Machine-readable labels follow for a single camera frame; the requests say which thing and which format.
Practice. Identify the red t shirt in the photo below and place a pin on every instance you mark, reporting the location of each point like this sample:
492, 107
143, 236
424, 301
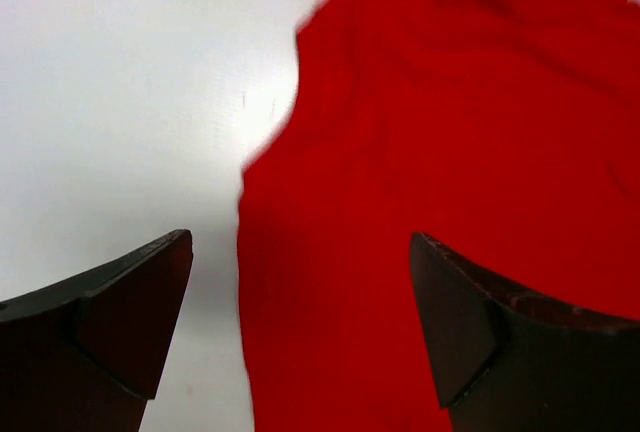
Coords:
507, 129

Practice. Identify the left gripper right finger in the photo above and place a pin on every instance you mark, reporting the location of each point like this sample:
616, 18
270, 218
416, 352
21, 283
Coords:
505, 357

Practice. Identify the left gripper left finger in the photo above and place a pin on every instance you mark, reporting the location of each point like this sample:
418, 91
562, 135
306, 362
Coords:
87, 353

